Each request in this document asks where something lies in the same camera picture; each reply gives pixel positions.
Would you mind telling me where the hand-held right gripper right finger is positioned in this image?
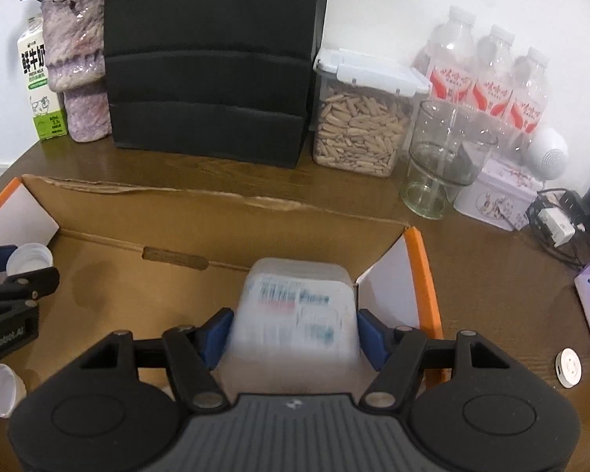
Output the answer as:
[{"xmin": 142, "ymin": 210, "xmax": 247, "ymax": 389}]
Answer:
[{"xmin": 356, "ymin": 309, "xmax": 510, "ymax": 412}]

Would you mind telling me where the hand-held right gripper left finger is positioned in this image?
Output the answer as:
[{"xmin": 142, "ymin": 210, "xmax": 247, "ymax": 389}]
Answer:
[{"xmin": 79, "ymin": 307, "xmax": 235, "ymax": 414}]

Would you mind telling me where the white cup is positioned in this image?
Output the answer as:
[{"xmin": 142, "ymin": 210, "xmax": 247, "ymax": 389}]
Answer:
[
  {"xmin": 0, "ymin": 364, "xmax": 28, "ymax": 419},
  {"xmin": 6, "ymin": 243, "xmax": 54, "ymax": 278}
]

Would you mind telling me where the white wet wipes pack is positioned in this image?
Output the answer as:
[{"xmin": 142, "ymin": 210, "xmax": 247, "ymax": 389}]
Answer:
[{"xmin": 229, "ymin": 257, "xmax": 378, "ymax": 372}]

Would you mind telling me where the orange cardboard box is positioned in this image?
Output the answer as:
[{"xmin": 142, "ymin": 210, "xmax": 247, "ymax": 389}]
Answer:
[{"xmin": 0, "ymin": 173, "xmax": 444, "ymax": 433}]

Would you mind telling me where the wooden desktop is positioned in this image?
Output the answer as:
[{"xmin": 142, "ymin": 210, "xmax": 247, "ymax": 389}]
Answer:
[{"xmin": 0, "ymin": 123, "xmax": 590, "ymax": 472}]

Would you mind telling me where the green and white milk carton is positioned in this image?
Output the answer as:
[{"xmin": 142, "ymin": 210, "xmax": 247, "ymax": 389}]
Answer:
[{"xmin": 17, "ymin": 16, "xmax": 70, "ymax": 142}]

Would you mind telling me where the white floral tin box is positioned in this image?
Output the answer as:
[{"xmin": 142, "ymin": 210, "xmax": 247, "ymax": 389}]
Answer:
[{"xmin": 453, "ymin": 155, "xmax": 544, "ymax": 232}]

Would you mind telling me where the small white round disc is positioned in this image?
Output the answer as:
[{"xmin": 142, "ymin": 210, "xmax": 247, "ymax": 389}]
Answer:
[{"xmin": 555, "ymin": 348, "xmax": 583, "ymax": 388}]

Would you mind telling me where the clear seed container white lid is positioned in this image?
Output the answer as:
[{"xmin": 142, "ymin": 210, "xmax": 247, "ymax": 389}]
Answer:
[{"xmin": 312, "ymin": 48, "xmax": 431, "ymax": 179}]

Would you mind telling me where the purple marbled vase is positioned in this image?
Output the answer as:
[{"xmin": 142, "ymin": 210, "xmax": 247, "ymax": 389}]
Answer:
[{"xmin": 40, "ymin": 0, "xmax": 113, "ymax": 143}]

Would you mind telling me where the white charger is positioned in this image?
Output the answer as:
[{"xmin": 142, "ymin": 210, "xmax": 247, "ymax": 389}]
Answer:
[{"xmin": 533, "ymin": 206, "xmax": 578, "ymax": 249}]

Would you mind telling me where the black paper bag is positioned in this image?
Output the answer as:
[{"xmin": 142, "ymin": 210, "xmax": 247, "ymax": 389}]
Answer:
[{"xmin": 103, "ymin": 0, "xmax": 332, "ymax": 168}]

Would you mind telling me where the clear water bottle red label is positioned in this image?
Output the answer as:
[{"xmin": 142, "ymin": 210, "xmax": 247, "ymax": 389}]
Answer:
[
  {"xmin": 472, "ymin": 24, "xmax": 516, "ymax": 119},
  {"xmin": 413, "ymin": 6, "xmax": 475, "ymax": 104},
  {"xmin": 504, "ymin": 46, "xmax": 551, "ymax": 138}
]

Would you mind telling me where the black plug with cable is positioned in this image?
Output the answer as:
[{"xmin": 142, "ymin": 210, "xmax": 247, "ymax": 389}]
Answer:
[{"xmin": 524, "ymin": 188, "xmax": 590, "ymax": 269}]

